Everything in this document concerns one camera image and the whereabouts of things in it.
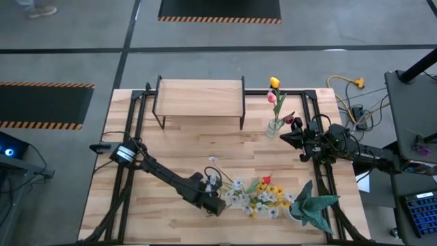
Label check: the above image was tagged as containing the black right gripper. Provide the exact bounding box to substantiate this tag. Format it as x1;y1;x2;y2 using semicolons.
279;117;330;162

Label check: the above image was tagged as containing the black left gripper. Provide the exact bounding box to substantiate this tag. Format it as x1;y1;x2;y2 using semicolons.
186;184;227;218

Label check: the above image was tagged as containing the dark red tulip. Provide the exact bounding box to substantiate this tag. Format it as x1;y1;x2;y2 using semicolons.
277;111;296;128

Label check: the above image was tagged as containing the white flower bunch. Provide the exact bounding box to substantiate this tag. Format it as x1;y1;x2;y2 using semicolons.
203;172;296;220

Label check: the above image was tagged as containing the pink tulip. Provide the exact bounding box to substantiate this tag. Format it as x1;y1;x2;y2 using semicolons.
266;91;283;124

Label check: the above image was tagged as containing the yellow tulip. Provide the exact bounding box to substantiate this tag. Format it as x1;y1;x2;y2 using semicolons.
268;77;287;124

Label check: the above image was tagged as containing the bright red tulip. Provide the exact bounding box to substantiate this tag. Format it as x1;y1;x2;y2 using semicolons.
244;175;273;195

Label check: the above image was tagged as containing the dark green stem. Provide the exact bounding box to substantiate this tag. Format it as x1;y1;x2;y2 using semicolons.
247;182;293;219

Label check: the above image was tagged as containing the wooden shelf with black legs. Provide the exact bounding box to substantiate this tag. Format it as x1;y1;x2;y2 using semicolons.
152;74;247;131

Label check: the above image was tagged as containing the small ribbed glass vase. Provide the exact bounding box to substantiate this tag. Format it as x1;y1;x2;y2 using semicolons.
265;118;285;138

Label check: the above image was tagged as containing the black power strip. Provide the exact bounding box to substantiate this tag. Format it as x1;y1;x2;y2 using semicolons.
351;105;369;131

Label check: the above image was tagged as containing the snake plant in white pot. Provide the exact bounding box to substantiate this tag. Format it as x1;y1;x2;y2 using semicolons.
288;180;341;236

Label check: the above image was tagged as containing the white paper sheet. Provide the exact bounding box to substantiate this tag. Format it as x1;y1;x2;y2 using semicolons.
354;172;371;193

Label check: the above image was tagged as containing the black side table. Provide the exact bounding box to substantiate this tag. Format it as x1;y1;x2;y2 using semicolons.
384;70;437;165

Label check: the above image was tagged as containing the black webcam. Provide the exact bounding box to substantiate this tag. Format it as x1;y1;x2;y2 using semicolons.
89;142;113;154

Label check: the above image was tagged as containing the black pole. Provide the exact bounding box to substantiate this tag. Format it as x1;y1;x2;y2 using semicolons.
398;47;437;84

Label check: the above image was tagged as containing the black hazard-striped floor mat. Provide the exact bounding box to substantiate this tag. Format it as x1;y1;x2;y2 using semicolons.
157;0;283;25
0;81;96;131

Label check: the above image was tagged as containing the blue-keyed keyboard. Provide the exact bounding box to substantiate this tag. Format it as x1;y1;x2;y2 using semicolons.
399;190;437;239

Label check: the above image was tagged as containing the black device with blue light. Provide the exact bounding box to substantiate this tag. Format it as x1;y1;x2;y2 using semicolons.
0;131;31;161

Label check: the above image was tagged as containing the person's shoe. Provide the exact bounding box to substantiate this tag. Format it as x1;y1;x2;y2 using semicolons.
26;5;58;19

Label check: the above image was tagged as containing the black aluminium rig frame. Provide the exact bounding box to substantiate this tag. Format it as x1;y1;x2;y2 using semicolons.
77;81;376;245

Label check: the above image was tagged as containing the yellow extension cord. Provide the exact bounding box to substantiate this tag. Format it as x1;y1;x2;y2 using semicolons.
326;74;366;126

